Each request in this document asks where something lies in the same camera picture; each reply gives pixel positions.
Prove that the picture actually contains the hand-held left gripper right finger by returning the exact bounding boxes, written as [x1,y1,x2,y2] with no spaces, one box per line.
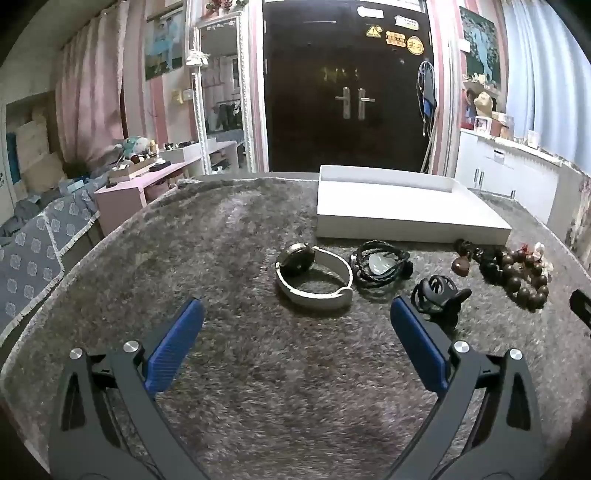
[385,296,548,480]

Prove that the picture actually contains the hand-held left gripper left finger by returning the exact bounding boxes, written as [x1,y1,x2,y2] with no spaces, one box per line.
[47,298,211,480]

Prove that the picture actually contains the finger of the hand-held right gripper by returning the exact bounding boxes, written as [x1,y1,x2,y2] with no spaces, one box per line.
[570,290,591,330]

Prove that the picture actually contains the black ring ornament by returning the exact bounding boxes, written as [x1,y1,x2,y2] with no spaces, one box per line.
[410,274,472,330]

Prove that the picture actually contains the large brown bead bracelet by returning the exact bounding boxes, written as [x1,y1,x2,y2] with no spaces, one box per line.
[501,251,550,311]

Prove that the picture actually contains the small charm with red cord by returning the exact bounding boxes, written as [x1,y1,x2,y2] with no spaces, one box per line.
[517,242,555,273]

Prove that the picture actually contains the brown teardrop pendant dark cord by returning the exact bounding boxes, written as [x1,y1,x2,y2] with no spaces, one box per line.
[451,239,483,278]

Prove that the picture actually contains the white stone pendant black knot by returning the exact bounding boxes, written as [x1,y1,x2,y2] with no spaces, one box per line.
[368,255,414,280]

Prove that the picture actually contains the black braided cord bracelet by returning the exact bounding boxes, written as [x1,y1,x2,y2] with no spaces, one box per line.
[350,240,411,290]

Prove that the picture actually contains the white shallow tray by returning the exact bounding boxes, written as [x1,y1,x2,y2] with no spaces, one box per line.
[316,165,513,244]

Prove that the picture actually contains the white band wristwatch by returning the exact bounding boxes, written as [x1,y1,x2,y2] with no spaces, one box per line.
[275,242,354,309]

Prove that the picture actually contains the floral patterned cloth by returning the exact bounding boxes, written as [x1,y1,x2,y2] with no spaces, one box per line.
[563,175,591,254]

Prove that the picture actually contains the white low cabinet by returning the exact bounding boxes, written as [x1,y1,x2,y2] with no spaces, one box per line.
[455,129,583,227]

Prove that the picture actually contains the pink side table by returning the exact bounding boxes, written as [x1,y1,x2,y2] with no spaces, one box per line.
[95,141,238,236]

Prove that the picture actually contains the grey quilted flower blanket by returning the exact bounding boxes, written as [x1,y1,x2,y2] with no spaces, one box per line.
[0,178,109,342]

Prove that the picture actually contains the leaning white stick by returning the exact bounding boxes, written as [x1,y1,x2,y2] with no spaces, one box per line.
[422,111,444,174]

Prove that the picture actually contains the teal plush toy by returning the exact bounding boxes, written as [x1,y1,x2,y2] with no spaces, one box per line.
[113,135,155,158]

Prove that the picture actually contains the pale blue curtain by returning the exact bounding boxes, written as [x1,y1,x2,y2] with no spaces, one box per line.
[501,0,591,174]

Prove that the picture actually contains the stack of cardboard boxes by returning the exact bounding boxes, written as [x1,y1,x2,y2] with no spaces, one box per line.
[4,92,65,195]

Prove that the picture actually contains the dark double door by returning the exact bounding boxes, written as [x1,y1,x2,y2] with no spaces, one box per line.
[263,0,432,174]

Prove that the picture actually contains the white framed standing mirror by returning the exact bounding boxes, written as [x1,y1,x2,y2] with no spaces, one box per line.
[187,14,254,174]

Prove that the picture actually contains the pink curtain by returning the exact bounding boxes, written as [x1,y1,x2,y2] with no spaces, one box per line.
[55,0,148,167]

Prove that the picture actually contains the hanging cables and blue bag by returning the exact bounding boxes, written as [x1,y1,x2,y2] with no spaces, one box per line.
[417,60,439,137]

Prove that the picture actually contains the green white wall poster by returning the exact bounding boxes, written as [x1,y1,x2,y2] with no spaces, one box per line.
[459,7,502,88]

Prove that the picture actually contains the blue figure wall poster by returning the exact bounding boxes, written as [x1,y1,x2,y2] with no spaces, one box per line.
[144,7,185,81]

